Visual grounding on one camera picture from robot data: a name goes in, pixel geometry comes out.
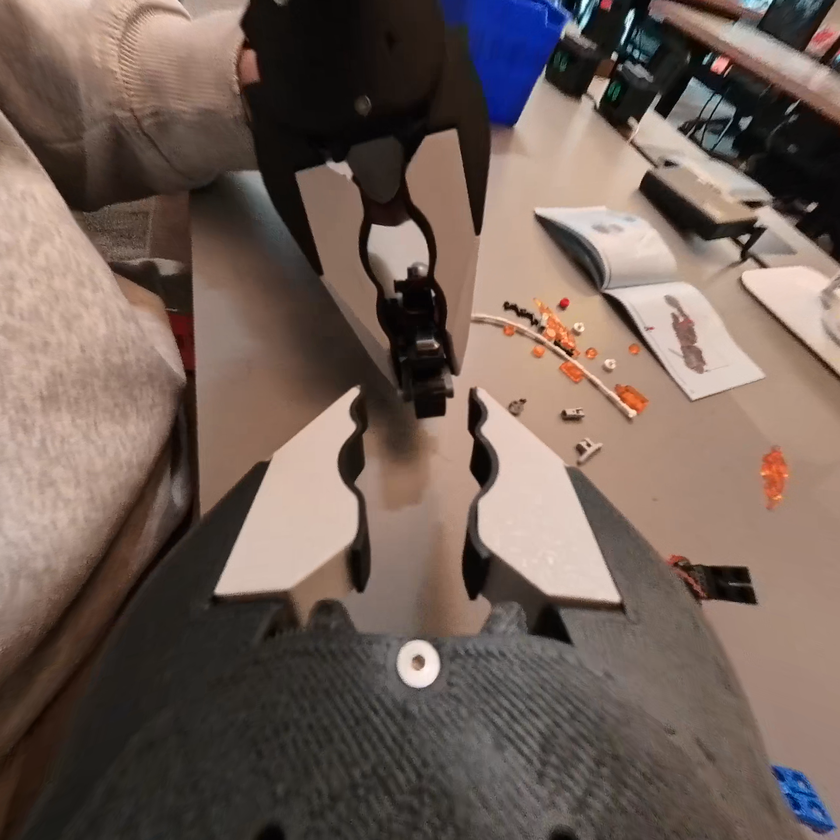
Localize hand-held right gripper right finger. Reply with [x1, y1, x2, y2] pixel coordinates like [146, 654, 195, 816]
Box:
[462, 387, 623, 608]

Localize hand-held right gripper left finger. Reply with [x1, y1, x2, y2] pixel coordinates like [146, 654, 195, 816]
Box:
[213, 386, 371, 602]

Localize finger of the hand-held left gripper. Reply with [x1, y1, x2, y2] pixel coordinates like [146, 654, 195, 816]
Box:
[403, 126, 481, 376]
[297, 161, 404, 396]

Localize black lego motorcycle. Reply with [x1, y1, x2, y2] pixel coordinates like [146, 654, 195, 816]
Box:
[387, 262, 457, 395]

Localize black lego tire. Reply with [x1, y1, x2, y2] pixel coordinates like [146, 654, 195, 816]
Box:
[407, 371, 455, 421]

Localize blue plastic bin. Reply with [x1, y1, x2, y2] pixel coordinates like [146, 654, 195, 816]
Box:
[440, 0, 572, 126]

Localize instruction booklet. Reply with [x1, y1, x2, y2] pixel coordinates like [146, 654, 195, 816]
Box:
[535, 206, 767, 401]

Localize person's left forearm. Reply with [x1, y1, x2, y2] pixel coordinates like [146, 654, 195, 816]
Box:
[0, 0, 263, 211]

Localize orange lego flame piece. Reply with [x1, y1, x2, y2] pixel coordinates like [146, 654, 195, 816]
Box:
[535, 298, 578, 355]

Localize long orange lego flame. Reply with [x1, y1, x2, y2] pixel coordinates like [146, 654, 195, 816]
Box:
[760, 445, 790, 511]

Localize orange flame minifigure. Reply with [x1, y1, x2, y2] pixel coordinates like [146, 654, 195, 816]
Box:
[666, 554, 759, 606]

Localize black charging case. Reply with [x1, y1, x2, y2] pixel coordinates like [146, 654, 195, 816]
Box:
[546, 33, 601, 99]
[598, 62, 660, 129]

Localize black power bank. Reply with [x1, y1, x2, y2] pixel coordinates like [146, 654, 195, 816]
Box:
[640, 167, 765, 240]

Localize person's grey sweater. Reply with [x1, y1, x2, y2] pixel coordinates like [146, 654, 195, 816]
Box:
[0, 112, 198, 742]

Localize grey flat pouch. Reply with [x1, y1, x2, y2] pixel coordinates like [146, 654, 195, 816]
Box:
[630, 131, 775, 201]

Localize white laptop stand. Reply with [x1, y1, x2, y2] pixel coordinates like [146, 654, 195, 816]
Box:
[742, 266, 840, 378]

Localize wooden desk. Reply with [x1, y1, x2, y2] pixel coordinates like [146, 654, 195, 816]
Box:
[646, 0, 840, 126]

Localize red blue minifigure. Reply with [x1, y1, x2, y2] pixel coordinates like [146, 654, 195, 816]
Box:
[769, 764, 834, 834]

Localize white lego chain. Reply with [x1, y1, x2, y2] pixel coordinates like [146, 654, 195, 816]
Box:
[471, 314, 637, 420]

